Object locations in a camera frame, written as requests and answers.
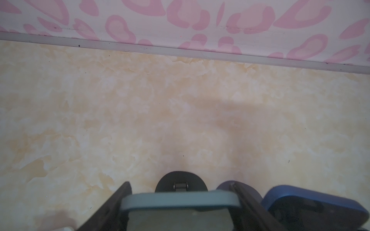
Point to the black round phone stand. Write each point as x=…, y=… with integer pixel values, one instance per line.
x=181, y=181

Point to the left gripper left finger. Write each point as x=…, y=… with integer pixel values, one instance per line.
x=108, y=217

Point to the black phone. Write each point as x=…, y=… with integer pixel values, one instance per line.
x=299, y=209

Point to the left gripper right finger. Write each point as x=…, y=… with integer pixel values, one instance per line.
x=252, y=216

